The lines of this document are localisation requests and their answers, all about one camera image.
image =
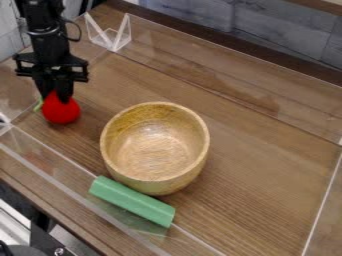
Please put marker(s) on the black metal table clamp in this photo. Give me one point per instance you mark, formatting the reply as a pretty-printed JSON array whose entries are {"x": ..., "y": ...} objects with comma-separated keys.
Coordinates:
[{"x": 46, "y": 243}]

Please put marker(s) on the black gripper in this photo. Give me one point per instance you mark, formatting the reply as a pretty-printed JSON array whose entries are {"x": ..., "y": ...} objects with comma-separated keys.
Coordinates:
[{"x": 71, "y": 66}]

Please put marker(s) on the wooden bowl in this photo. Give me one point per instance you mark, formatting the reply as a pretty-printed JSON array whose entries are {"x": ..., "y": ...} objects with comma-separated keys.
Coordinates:
[{"x": 154, "y": 145}]

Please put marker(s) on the clear acrylic corner bracket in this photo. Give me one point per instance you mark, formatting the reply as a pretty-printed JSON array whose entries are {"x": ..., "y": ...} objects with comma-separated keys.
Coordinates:
[{"x": 110, "y": 39}]

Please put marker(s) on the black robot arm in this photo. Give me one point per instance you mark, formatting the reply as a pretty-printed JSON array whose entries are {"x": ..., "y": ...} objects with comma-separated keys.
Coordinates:
[{"x": 47, "y": 31}]

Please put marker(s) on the red plush fruit green leaf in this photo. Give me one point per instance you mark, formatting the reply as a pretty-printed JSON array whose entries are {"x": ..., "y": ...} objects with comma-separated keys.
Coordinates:
[{"x": 56, "y": 111}]

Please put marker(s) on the green rectangular block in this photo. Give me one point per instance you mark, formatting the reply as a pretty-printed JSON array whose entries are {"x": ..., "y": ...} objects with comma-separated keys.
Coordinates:
[{"x": 133, "y": 201}]

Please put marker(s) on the clear acrylic enclosure wall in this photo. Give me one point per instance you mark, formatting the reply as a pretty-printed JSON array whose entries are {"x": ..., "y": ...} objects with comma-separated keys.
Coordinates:
[{"x": 267, "y": 198}]

